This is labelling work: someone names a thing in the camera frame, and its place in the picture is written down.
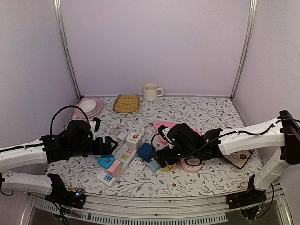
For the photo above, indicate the cyan cube adapter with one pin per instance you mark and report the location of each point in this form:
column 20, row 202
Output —
column 106, row 161

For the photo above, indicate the yellow bamboo tray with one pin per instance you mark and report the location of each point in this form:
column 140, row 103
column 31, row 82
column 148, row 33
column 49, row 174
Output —
column 126, row 104

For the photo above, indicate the right aluminium corner post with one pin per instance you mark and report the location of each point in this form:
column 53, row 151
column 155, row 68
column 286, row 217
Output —
column 246, row 44

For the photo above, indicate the round pink socket hub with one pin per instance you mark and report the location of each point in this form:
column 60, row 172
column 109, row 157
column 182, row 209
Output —
column 192, row 165

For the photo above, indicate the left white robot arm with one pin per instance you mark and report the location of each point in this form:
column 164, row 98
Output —
column 22, row 155

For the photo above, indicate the dark blue cube adapter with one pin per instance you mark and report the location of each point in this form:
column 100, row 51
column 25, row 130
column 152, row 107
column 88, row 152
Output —
column 146, row 153

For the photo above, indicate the white power strip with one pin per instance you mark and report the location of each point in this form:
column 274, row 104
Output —
column 125, row 155

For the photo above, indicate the light blue plug adapter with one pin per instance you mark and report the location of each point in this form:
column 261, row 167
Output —
column 154, row 166

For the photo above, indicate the white floral cube adapter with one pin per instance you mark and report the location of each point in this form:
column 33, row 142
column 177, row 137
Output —
column 133, row 141

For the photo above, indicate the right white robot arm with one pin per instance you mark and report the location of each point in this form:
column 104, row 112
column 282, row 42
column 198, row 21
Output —
column 282, row 132

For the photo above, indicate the yellow cube adapter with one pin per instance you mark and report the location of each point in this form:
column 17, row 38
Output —
column 169, row 167

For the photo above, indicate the aluminium corner post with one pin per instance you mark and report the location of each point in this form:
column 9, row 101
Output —
column 246, row 44
column 64, row 43

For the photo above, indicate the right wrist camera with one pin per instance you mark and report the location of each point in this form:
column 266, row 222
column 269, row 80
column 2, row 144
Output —
column 163, row 132

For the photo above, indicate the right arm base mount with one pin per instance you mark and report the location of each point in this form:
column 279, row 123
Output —
column 244, row 198

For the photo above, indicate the pink cube adapter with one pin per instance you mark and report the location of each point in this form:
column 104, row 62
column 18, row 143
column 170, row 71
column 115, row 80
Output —
column 115, row 169

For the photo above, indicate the aluminium front rail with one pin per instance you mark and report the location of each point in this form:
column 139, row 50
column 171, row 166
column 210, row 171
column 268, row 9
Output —
column 136, row 200

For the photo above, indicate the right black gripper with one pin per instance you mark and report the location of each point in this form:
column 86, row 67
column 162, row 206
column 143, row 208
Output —
column 170, row 160

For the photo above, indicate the white plug adapter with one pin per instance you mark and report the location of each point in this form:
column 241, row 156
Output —
column 137, row 166

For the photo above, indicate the left aluminium corner post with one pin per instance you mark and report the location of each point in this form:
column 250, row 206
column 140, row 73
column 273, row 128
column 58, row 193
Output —
column 64, row 43

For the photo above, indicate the floral square tray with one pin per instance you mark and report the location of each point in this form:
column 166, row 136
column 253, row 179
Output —
column 240, row 158

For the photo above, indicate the white bowl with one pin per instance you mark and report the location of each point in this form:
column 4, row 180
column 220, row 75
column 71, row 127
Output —
column 88, row 106

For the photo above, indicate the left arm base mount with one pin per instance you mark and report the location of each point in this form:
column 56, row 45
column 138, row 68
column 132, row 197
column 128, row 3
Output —
column 60, row 195

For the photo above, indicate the pink power strip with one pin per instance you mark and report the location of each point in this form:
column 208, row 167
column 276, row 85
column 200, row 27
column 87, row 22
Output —
column 180, row 135

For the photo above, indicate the white charger with prongs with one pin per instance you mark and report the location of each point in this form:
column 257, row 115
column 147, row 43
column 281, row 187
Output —
column 122, row 136

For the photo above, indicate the cream ceramic mug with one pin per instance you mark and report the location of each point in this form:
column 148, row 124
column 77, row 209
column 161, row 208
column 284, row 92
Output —
column 151, row 92

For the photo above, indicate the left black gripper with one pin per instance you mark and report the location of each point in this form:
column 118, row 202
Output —
column 100, row 151

